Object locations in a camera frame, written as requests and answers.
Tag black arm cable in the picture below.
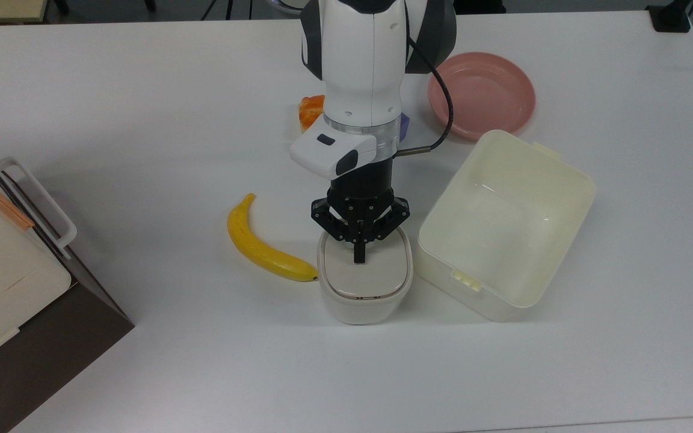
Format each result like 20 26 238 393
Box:
396 36 457 157

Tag cream plastic storage box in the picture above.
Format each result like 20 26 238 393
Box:
416 129 597 322

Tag black clamp mount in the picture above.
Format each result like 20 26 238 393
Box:
645 0 693 34

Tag yellow banana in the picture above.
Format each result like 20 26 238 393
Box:
227 193 319 283

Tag white mini trash can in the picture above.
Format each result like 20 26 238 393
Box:
316 226 414 326

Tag white oven with brown door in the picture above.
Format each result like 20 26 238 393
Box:
0 131 135 433

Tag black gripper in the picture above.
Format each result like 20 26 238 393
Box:
312 156 411 264

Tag pink plate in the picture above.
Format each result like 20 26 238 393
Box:
428 52 536 143

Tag orange glazed bread loaf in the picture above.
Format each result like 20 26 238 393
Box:
298 94 327 134

